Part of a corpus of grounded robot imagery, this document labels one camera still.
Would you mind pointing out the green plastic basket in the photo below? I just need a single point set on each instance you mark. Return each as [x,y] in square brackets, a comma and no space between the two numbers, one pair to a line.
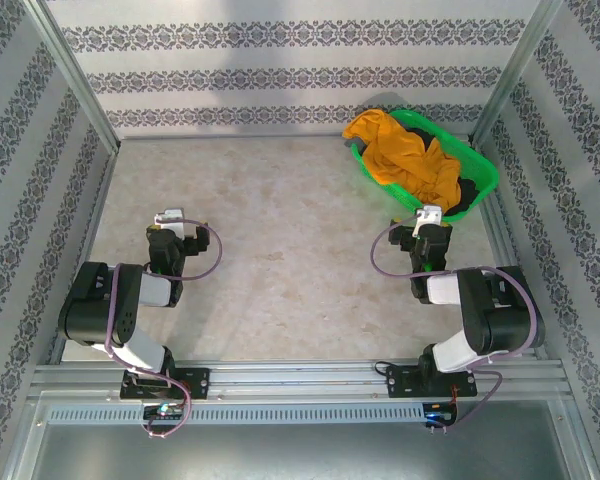
[480,165]

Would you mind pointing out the left controller board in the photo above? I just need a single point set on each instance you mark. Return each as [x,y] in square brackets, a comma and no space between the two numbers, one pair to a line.
[164,411]

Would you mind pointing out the orange t-shirt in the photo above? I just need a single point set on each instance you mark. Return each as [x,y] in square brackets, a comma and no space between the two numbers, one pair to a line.
[400,150]

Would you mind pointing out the grey t-shirt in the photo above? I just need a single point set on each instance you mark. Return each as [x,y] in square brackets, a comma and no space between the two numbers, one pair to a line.
[354,144]

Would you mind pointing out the right controller board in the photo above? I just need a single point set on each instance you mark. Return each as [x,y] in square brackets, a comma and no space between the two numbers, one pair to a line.
[437,412]

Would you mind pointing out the controller board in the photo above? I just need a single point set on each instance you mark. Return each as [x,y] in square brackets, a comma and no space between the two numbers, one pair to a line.
[164,411]
[437,412]

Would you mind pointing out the aluminium frame post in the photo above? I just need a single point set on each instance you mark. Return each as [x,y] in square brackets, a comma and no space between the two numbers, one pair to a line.
[75,75]
[515,70]

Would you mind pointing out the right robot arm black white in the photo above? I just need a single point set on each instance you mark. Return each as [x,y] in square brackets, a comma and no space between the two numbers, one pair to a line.
[500,320]

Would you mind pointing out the black t-shirt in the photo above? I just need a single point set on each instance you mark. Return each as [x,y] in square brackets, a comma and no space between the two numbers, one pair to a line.
[467,195]

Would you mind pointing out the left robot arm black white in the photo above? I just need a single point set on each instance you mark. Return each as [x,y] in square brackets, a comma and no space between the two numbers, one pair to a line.
[130,320]

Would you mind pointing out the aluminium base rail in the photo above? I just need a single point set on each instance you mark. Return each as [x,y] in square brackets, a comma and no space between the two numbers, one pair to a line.
[300,380]

